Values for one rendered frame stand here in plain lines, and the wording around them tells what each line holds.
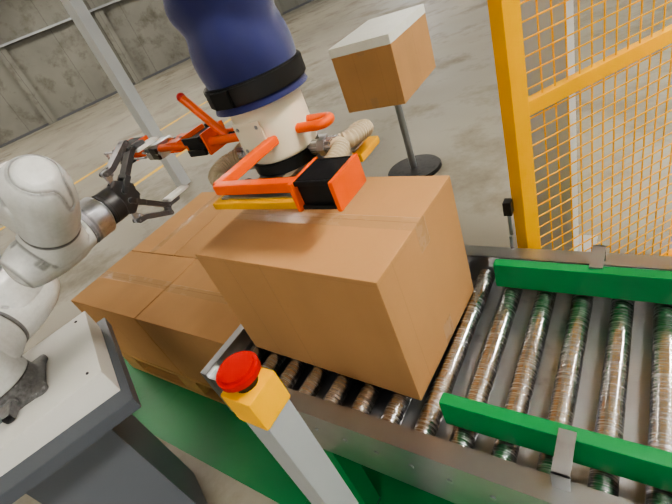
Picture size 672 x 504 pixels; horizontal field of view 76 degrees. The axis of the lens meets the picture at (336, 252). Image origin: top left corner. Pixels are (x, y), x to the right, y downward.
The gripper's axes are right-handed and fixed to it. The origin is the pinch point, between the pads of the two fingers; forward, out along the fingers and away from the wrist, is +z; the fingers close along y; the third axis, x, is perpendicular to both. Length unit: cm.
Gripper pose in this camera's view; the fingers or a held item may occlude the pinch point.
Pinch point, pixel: (167, 164)
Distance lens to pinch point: 116.3
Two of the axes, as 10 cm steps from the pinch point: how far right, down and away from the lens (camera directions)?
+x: 8.2, 0.5, -5.7
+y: 3.3, 7.7, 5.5
